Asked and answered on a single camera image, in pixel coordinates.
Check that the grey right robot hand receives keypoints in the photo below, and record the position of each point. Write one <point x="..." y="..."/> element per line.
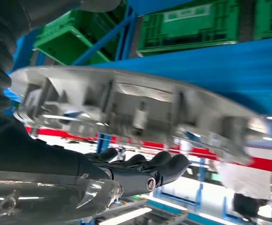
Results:
<point x="45" y="174"/>

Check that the blue metal shelf rack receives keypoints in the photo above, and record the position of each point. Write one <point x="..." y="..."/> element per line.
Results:
<point x="196" y="68"/>

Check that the green plastic crate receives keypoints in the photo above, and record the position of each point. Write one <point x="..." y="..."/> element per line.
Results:
<point x="185" y="28"/>
<point x="270" y="18"/>
<point x="63" y="40"/>

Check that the person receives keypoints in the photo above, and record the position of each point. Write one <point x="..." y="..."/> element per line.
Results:
<point x="244" y="180"/>

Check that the red barrier belt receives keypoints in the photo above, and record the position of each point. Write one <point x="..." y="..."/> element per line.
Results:
<point x="267" y="164"/>

